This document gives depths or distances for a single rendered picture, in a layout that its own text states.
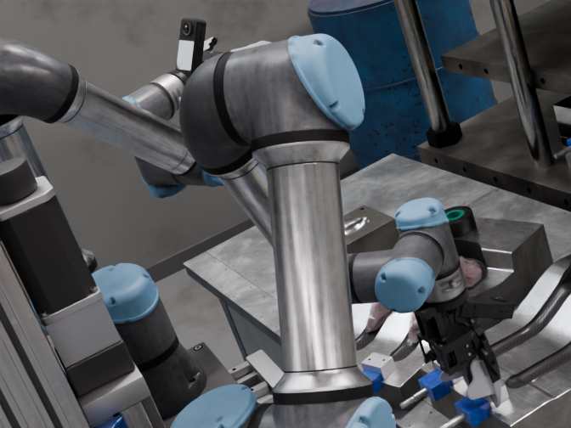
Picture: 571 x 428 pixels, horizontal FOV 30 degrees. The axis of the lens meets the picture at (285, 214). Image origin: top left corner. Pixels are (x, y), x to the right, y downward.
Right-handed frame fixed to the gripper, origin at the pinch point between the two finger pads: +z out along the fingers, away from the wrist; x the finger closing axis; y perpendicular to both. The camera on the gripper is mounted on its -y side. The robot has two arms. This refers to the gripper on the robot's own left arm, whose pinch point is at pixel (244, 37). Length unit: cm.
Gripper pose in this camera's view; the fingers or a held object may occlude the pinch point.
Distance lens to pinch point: 208.4
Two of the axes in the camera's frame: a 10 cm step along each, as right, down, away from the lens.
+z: 6.2, -4.9, 6.1
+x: 7.5, 1.6, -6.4
